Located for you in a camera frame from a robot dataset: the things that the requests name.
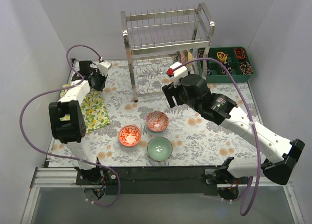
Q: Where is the black leaf patterned bowl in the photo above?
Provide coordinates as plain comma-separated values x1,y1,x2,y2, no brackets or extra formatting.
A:
173,51,182,63

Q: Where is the yellow and teal patterned bowl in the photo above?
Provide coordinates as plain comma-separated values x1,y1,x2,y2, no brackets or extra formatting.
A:
183,49,194,62

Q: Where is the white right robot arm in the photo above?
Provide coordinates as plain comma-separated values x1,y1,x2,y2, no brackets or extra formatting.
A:
162,74,305,185

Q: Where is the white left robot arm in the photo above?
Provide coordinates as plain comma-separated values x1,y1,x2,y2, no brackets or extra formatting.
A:
48,61,111,185

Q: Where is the stainless steel dish rack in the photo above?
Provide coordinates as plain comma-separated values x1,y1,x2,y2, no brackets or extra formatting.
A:
120,3,215,102

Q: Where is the orange geometric patterned bowl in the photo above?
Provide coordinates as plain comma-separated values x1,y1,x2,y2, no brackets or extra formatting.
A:
146,111,169,132

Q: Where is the lemon print cloth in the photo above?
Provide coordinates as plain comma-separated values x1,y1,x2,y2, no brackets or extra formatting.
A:
59,81,111,133

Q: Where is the floral patterned table mat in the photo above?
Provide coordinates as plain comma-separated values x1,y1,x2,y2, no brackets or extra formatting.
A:
50,61,256,167

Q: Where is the green compartment organizer tray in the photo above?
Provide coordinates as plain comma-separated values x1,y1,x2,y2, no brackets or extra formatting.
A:
206,47,254,83

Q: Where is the mint green bowl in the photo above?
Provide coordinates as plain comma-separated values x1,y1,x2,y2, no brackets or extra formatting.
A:
147,137,173,162

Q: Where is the orange floral patterned bowl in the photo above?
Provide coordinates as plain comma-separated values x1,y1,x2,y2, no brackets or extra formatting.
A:
118,125,142,147

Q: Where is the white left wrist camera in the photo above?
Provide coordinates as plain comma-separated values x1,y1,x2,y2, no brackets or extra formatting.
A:
97,61,112,77

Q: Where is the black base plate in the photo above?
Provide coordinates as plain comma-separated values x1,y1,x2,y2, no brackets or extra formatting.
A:
75,165,249,195

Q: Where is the aluminium front rail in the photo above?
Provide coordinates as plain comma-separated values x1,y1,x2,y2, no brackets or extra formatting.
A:
30,166,293,188

